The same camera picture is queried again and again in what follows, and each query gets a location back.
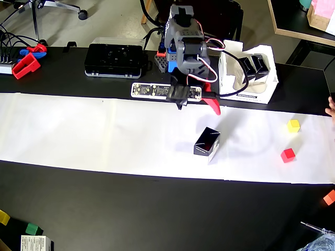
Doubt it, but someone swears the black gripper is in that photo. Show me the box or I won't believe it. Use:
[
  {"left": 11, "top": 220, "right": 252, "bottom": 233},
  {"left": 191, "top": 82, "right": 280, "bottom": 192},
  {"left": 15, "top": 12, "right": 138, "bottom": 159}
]
[{"left": 166, "top": 71, "right": 222, "bottom": 116}]

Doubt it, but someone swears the black and white small box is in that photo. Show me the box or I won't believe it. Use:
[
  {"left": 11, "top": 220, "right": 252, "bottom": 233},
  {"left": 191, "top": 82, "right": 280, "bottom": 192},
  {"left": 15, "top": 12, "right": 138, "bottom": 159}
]
[
  {"left": 252, "top": 54, "right": 270, "bottom": 84},
  {"left": 193, "top": 127, "right": 221, "bottom": 165},
  {"left": 239, "top": 56, "right": 256, "bottom": 86}
]

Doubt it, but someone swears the grey robot arm blue base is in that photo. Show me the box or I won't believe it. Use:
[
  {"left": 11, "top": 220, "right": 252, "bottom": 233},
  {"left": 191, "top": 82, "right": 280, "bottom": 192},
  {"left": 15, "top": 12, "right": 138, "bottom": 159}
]
[{"left": 164, "top": 4, "right": 211, "bottom": 79}]

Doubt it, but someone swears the person hand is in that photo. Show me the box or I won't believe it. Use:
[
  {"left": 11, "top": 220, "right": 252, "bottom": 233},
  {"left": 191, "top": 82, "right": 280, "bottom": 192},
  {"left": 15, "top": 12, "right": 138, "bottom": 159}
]
[{"left": 325, "top": 96, "right": 335, "bottom": 117}]

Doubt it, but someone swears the white circuit board strip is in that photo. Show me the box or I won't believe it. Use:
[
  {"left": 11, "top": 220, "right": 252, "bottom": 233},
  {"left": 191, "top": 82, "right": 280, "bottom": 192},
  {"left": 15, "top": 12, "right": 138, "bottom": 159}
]
[{"left": 130, "top": 82, "right": 204, "bottom": 102}]

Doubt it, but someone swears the white cardboard display box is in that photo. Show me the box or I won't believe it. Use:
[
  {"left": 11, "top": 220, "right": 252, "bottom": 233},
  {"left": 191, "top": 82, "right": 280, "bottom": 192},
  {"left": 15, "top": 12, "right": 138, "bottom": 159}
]
[{"left": 218, "top": 39, "right": 279, "bottom": 105}]

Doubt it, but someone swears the black equipment case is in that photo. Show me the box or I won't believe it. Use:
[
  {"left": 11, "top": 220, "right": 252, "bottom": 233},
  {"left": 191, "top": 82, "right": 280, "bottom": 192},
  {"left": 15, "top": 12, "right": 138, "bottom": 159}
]
[{"left": 84, "top": 43, "right": 149, "bottom": 78}]

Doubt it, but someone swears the yellow cube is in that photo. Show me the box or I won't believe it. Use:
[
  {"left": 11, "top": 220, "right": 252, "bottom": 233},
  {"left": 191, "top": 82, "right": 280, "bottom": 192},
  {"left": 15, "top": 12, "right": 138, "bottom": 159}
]
[{"left": 287, "top": 119, "right": 301, "bottom": 133}]

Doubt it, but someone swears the red cube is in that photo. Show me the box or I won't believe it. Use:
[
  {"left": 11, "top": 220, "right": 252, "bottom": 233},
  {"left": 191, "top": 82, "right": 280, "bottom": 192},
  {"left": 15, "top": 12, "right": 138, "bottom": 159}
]
[{"left": 280, "top": 148, "right": 296, "bottom": 164}]

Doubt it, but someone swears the white paper sheet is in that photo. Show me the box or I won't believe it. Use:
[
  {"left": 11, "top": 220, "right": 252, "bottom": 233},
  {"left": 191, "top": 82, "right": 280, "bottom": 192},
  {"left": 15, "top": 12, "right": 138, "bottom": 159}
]
[{"left": 0, "top": 93, "right": 335, "bottom": 185}]

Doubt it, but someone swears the brown paper bag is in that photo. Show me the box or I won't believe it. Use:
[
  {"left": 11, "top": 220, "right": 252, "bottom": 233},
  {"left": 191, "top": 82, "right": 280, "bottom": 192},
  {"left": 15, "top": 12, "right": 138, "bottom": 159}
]
[{"left": 306, "top": 5, "right": 331, "bottom": 31}]

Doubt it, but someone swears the pink paper bag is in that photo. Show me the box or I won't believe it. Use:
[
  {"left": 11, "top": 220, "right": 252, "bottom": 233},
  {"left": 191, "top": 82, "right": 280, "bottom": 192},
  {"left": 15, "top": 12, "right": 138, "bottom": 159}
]
[{"left": 310, "top": 0, "right": 335, "bottom": 19}]

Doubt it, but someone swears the small red printed part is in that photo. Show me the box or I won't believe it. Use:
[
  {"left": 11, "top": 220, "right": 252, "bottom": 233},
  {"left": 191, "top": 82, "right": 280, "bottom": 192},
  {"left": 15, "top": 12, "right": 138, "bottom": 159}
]
[{"left": 26, "top": 43, "right": 48, "bottom": 54}]

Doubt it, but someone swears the orange cube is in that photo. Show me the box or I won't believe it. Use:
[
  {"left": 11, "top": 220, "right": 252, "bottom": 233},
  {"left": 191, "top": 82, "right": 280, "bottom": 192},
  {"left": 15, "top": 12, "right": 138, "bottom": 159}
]
[{"left": 323, "top": 189, "right": 335, "bottom": 206}]

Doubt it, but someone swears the large red printed part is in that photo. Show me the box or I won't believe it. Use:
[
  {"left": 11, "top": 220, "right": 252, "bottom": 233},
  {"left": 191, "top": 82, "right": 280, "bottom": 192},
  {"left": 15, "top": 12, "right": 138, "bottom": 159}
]
[{"left": 12, "top": 52, "right": 42, "bottom": 80}]

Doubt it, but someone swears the thin metal tool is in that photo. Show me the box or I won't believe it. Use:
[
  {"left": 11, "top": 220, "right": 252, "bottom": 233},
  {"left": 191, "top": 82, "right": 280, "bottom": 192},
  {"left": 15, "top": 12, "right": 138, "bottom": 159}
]
[{"left": 300, "top": 221, "right": 328, "bottom": 234}]

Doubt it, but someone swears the blue printed part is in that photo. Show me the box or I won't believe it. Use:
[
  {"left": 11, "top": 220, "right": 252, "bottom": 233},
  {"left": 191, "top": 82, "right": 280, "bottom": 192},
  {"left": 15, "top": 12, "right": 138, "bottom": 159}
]
[{"left": 17, "top": 49, "right": 47, "bottom": 60}]

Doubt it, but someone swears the office chair chrome base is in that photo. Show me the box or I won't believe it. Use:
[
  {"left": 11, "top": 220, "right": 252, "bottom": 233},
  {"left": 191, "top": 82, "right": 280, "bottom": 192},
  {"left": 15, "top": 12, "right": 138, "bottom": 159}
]
[{"left": 13, "top": 0, "right": 88, "bottom": 44}]

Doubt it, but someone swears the clear plastic bottle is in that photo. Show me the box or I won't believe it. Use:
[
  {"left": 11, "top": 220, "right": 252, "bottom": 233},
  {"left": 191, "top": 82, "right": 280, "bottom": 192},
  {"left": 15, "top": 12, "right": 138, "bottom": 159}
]
[{"left": 297, "top": 232, "right": 335, "bottom": 251}]

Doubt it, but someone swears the silver usb hub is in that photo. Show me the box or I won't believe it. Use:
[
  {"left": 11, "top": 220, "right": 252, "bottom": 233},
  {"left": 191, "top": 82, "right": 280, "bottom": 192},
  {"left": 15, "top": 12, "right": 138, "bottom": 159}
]
[{"left": 0, "top": 61, "right": 15, "bottom": 75}]

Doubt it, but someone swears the green block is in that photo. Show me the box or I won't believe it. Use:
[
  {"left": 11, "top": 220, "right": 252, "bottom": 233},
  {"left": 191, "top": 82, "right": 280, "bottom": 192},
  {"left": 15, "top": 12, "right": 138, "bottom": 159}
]
[{"left": 25, "top": 223, "right": 44, "bottom": 236}]

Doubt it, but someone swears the white labelled box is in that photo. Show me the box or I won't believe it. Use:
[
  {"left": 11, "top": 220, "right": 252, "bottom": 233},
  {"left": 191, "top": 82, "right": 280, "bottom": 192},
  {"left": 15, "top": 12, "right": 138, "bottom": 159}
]
[{"left": 20, "top": 234, "right": 55, "bottom": 251}]

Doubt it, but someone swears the thick black cable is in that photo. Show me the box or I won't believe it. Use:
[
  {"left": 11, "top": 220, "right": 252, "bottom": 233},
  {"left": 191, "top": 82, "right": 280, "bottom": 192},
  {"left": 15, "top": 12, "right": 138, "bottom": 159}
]
[{"left": 209, "top": 49, "right": 249, "bottom": 99}]

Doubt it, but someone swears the thin black cable bundle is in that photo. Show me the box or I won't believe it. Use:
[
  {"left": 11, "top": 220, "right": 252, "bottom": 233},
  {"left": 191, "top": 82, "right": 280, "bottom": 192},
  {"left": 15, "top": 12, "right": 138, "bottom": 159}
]
[{"left": 0, "top": 23, "right": 48, "bottom": 65}]

